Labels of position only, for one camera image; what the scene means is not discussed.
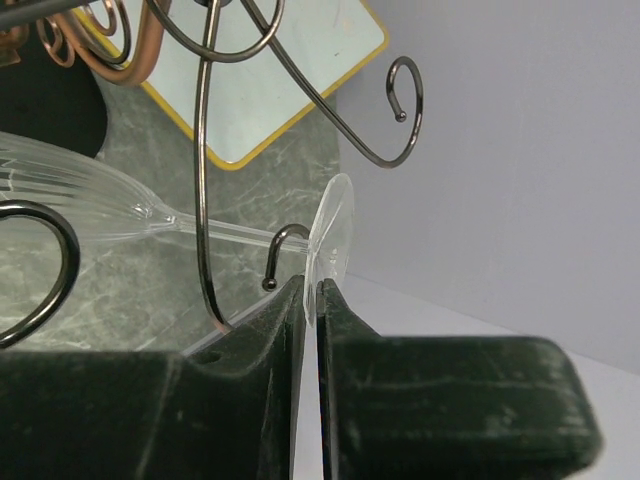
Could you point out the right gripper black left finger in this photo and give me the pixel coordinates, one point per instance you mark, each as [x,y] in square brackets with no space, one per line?
[227,411]

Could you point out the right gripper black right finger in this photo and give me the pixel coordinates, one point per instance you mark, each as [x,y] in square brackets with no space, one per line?
[447,407]

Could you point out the clear plastic wine glass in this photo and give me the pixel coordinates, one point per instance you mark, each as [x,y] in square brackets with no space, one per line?
[103,204]

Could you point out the yellow framed whiteboard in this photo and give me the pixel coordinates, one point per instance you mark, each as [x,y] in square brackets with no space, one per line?
[253,102]

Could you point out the copper wire wine glass rack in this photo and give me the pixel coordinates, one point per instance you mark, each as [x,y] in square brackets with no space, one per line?
[68,241]

